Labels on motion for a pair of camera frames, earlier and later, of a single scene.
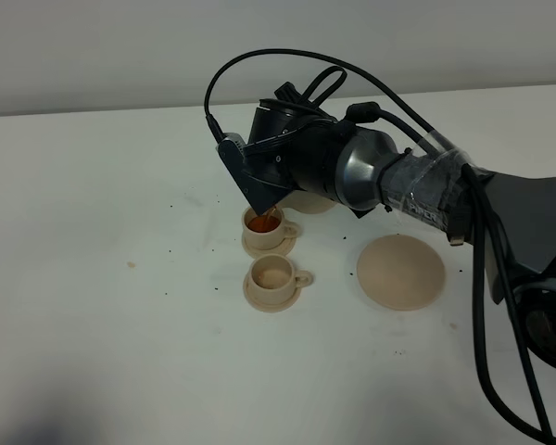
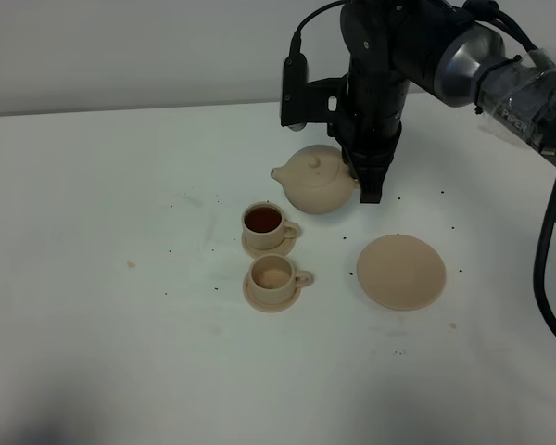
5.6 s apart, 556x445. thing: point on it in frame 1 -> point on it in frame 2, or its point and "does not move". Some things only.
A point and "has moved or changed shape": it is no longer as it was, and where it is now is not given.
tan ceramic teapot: (306, 201) has moved or changed shape
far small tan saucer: (284, 248) does not move
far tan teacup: (268, 231) does not move
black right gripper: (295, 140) -> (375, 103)
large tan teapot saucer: (400, 273) does not move
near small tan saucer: (270, 308) does not move
